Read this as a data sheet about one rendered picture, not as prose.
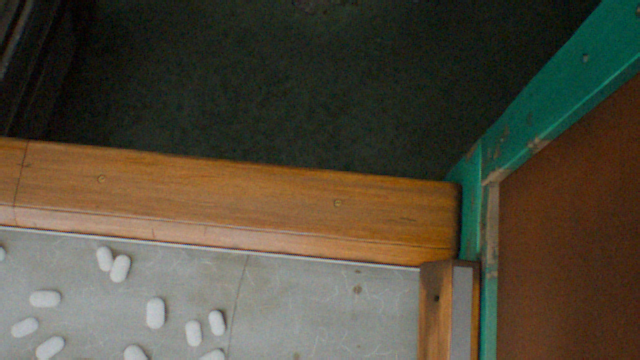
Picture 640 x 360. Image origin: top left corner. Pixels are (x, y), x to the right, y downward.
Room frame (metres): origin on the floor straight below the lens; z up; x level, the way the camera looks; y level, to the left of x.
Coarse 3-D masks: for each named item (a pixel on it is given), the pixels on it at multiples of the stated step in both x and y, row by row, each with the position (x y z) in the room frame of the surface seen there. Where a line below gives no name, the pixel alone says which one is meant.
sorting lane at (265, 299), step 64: (64, 256) 0.07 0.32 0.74; (128, 256) 0.08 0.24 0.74; (192, 256) 0.09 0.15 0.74; (256, 256) 0.10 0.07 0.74; (0, 320) -0.03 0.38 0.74; (64, 320) -0.01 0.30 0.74; (128, 320) 0.00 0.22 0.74; (256, 320) 0.02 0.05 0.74; (320, 320) 0.03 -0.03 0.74; (384, 320) 0.05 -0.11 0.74
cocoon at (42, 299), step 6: (36, 294) 0.01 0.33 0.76; (42, 294) 0.01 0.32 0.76; (48, 294) 0.01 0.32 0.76; (54, 294) 0.02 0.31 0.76; (30, 300) 0.00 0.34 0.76; (36, 300) 0.00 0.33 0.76; (42, 300) 0.01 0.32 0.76; (48, 300) 0.01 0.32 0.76; (54, 300) 0.01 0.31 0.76; (42, 306) 0.00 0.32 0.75; (48, 306) 0.00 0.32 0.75; (54, 306) 0.00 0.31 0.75
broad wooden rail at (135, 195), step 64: (0, 192) 0.13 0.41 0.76; (64, 192) 0.15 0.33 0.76; (128, 192) 0.16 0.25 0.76; (192, 192) 0.17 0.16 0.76; (256, 192) 0.18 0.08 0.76; (320, 192) 0.20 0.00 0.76; (384, 192) 0.21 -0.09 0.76; (448, 192) 0.22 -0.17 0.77; (320, 256) 0.12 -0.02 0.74; (384, 256) 0.13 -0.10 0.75; (448, 256) 0.14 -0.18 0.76
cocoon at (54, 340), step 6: (54, 336) -0.04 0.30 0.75; (60, 336) -0.03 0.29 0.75; (48, 342) -0.04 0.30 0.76; (54, 342) -0.04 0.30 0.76; (60, 342) -0.04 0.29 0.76; (42, 348) -0.05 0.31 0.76; (48, 348) -0.05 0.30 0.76; (54, 348) -0.05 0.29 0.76; (60, 348) -0.05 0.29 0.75; (36, 354) -0.06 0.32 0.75; (42, 354) -0.06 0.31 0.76; (48, 354) -0.06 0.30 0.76
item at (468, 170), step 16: (480, 144) 0.27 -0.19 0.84; (464, 160) 0.27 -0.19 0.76; (480, 160) 0.25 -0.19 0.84; (448, 176) 0.27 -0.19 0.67; (464, 176) 0.25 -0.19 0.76; (480, 176) 0.23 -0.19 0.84; (464, 192) 0.23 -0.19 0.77; (480, 192) 0.21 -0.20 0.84; (464, 208) 0.20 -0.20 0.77; (480, 208) 0.19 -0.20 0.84; (464, 224) 0.18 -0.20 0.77; (464, 240) 0.16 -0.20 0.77; (464, 256) 0.14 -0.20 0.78
